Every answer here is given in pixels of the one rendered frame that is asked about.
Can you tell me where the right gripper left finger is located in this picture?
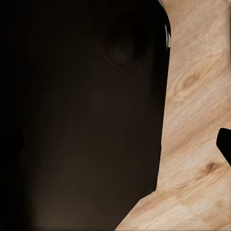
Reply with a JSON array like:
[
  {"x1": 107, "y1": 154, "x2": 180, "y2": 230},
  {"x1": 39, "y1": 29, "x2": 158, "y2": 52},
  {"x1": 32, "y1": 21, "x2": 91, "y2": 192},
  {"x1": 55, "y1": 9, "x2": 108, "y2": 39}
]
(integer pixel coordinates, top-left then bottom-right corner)
[{"x1": 0, "y1": 128, "x2": 24, "y2": 185}]

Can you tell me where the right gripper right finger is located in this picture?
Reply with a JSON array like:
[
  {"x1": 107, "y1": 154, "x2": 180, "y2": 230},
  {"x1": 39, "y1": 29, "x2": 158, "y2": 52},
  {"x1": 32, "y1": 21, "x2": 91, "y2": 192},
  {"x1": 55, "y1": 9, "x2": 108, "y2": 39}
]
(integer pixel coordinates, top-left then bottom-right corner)
[{"x1": 216, "y1": 128, "x2": 231, "y2": 166}]

